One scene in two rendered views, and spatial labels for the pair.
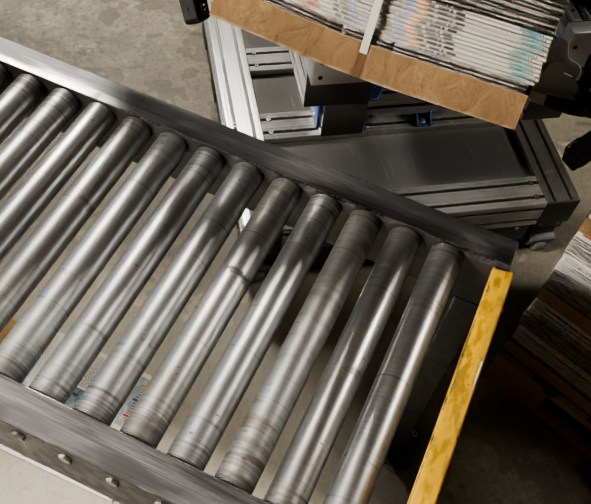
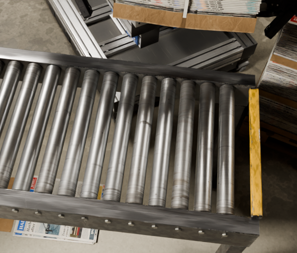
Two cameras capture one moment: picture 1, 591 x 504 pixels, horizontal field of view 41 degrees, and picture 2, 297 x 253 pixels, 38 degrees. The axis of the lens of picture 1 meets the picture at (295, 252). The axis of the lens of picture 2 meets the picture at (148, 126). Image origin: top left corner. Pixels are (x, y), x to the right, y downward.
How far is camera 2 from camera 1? 0.35 m
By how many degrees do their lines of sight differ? 9
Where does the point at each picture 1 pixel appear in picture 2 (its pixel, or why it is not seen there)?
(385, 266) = (205, 101)
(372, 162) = (159, 51)
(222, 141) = (115, 67)
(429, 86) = (215, 24)
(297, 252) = (167, 106)
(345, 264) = (189, 105)
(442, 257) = (226, 90)
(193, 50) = (46, 18)
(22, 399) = (81, 203)
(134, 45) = (15, 23)
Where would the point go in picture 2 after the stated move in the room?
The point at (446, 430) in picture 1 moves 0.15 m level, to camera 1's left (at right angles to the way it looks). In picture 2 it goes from (255, 160) to (206, 168)
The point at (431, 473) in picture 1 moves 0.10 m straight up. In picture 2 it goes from (256, 178) to (266, 163)
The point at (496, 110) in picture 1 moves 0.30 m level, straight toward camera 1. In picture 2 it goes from (244, 27) to (245, 122)
